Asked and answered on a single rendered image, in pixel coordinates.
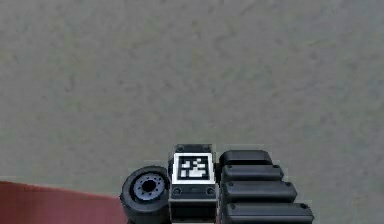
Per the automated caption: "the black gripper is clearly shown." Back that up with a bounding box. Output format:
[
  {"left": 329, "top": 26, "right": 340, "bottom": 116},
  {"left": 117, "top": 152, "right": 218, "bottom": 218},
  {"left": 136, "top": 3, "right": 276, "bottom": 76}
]
[{"left": 119, "top": 165, "right": 172, "bottom": 224}]

